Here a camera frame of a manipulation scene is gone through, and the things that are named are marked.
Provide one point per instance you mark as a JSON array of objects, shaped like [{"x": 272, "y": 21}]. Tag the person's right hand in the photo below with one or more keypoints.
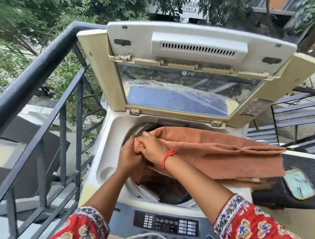
[{"x": 155, "y": 151}]

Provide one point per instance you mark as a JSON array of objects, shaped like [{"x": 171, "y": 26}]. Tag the person's left hand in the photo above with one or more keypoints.
[{"x": 126, "y": 158}]

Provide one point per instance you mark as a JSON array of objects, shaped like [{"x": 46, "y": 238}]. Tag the person's left fingers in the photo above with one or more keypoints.
[{"x": 131, "y": 145}]

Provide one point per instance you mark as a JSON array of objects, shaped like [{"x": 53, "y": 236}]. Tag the person's right fingers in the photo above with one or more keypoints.
[{"x": 142, "y": 142}]

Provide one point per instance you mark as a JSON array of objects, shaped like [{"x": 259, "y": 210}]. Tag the brown cloth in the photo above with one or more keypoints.
[{"x": 221, "y": 155}]

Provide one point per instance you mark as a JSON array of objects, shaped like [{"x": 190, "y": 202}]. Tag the person's right forearm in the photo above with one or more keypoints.
[{"x": 196, "y": 186}]

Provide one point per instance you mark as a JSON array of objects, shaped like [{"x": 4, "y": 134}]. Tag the person's left forearm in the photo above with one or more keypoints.
[{"x": 107, "y": 190}]

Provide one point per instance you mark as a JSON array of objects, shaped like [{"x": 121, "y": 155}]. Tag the white top-load washing machine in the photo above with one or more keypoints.
[{"x": 110, "y": 157}]

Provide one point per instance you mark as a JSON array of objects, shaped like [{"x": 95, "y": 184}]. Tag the white cloth in drum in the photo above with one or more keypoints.
[{"x": 147, "y": 194}]

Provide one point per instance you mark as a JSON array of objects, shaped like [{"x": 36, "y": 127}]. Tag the brown clothes in drum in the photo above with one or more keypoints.
[{"x": 169, "y": 187}]

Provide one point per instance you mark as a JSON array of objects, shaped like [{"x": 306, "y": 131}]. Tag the black washer control panel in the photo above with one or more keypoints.
[{"x": 166, "y": 223}]

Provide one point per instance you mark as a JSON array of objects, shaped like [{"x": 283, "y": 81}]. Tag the beige washing machine lid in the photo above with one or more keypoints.
[{"x": 196, "y": 49}]

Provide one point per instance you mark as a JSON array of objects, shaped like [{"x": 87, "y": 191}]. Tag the black metal balcony railing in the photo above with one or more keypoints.
[{"x": 39, "y": 71}]

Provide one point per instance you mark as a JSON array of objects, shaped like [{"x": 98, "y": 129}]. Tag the printed sticker label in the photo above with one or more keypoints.
[{"x": 256, "y": 107}]

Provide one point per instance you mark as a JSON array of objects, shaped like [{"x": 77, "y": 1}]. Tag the red floral patterned garment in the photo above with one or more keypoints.
[{"x": 248, "y": 221}]

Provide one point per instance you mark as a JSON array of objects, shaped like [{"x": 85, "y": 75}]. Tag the black woven basket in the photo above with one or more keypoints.
[{"x": 273, "y": 194}]

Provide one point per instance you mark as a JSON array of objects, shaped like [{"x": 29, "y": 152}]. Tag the grey building with sign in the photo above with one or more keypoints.
[{"x": 192, "y": 9}]

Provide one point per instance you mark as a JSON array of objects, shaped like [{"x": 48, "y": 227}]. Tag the black metal stair railing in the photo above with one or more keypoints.
[{"x": 292, "y": 108}]

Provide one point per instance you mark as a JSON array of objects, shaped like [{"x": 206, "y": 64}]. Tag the green trees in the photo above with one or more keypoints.
[{"x": 37, "y": 22}]

